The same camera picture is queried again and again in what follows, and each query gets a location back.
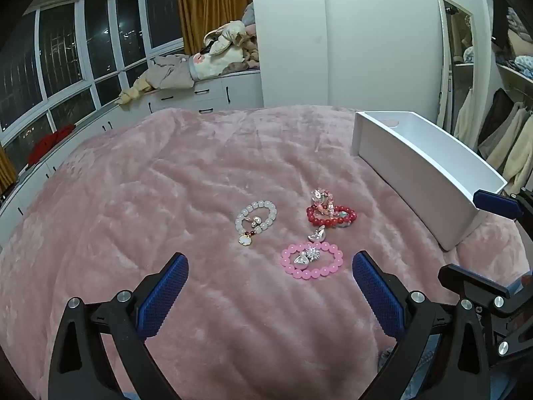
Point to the open wardrobe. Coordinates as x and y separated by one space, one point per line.
520 79

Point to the tall standing mirror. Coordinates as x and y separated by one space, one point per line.
458 50

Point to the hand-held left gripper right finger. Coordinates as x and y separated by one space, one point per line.
377 296

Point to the white low cabinet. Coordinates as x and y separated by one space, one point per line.
187 91

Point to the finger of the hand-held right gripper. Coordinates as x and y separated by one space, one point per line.
495 204
470 281

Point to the dark hanging coat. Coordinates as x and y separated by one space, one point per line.
495 116

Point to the pale yellow cloth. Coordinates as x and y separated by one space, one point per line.
131 91

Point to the pile of folded clothes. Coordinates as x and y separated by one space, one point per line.
252 37

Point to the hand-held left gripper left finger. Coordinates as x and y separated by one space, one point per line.
164 296

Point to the person's blue jeans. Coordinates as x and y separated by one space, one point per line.
416 358

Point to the silver ingot charm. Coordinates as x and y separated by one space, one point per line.
316 234

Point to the pink fluffy blanket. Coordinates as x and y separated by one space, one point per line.
166 196

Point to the red cloth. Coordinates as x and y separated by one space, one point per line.
50 143

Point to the cream hanging coat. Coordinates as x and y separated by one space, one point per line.
516 146

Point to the beige jacket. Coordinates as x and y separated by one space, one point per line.
170 71

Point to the silver starburst charm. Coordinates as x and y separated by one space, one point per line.
310 255

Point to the white storage box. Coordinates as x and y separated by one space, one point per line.
416 175

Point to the mustard curtain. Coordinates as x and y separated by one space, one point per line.
208 0
6 171

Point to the bay window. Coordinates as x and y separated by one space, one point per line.
62 50

